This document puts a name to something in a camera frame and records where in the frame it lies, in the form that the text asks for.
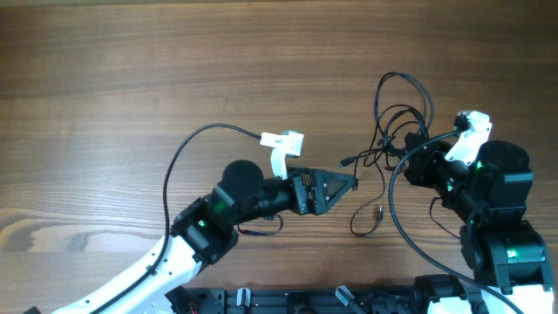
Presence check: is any black usb cable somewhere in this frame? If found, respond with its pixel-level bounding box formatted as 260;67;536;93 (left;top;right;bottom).
338;72;436;175

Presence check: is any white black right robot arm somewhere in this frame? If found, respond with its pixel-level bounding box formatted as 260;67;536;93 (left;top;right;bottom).
405;133;555;313

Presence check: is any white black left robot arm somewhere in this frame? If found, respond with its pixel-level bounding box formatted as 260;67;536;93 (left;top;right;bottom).
60;160;357;314

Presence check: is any black right camera cable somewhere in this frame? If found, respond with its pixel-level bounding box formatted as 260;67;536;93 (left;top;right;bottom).
387;126;524;314

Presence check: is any black camera cable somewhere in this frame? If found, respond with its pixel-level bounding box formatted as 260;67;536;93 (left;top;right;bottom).
387;126;524;314
86;123;262;314

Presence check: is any black left camera cable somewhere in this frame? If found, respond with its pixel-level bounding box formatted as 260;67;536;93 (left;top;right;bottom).
86;123;262;314

